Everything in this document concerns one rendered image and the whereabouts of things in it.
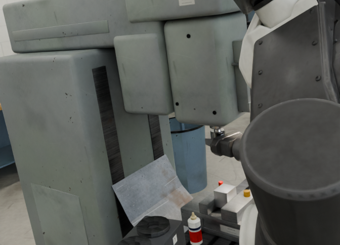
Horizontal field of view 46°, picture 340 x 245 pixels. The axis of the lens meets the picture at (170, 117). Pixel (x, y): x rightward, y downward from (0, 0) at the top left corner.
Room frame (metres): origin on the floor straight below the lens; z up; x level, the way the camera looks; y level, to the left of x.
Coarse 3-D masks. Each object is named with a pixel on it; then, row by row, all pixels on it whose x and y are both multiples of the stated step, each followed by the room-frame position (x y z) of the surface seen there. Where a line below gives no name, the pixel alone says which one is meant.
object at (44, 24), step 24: (24, 0) 1.61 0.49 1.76; (48, 0) 1.49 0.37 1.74; (72, 0) 1.41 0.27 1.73; (96, 0) 1.34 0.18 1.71; (120, 0) 1.27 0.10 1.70; (24, 24) 1.60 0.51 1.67; (48, 24) 1.51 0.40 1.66; (72, 24) 1.42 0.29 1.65; (96, 24) 1.34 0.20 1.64; (120, 24) 1.28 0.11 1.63; (144, 24) 1.22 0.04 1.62; (24, 48) 1.62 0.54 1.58; (48, 48) 1.53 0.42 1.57; (72, 48) 1.45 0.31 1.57; (96, 48) 1.38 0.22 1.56
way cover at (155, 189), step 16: (160, 160) 1.53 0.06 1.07; (128, 176) 1.38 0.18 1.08; (144, 176) 1.43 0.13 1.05; (160, 176) 1.48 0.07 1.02; (176, 176) 1.53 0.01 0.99; (128, 192) 1.34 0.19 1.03; (144, 192) 1.39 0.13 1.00; (160, 192) 1.43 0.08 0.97; (176, 192) 1.48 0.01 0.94; (128, 208) 1.30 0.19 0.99; (144, 208) 1.34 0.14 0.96; (160, 208) 1.38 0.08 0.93; (176, 208) 1.41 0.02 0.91
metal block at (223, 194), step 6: (222, 186) 1.23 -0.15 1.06; (228, 186) 1.23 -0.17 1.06; (234, 186) 1.22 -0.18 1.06; (216, 192) 1.21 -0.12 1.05; (222, 192) 1.19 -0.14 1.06; (228, 192) 1.19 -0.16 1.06; (234, 192) 1.21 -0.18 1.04; (216, 198) 1.21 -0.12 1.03; (222, 198) 1.19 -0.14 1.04; (228, 198) 1.18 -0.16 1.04; (216, 204) 1.21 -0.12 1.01; (222, 204) 1.19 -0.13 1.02
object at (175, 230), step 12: (156, 216) 0.99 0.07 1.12; (144, 228) 0.93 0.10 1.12; (156, 228) 0.92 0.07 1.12; (168, 228) 0.93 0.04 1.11; (180, 228) 0.95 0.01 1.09; (132, 240) 0.88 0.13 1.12; (144, 240) 0.87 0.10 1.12; (156, 240) 0.89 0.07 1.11; (168, 240) 0.89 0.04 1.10; (180, 240) 0.94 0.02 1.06
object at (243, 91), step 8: (240, 40) 1.12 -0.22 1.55; (240, 48) 1.12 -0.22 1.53; (240, 72) 1.13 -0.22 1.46; (240, 80) 1.13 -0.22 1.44; (240, 88) 1.13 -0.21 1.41; (248, 88) 1.12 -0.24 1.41; (240, 96) 1.13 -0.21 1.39; (248, 96) 1.12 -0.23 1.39; (240, 104) 1.13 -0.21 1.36; (248, 104) 1.11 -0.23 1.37
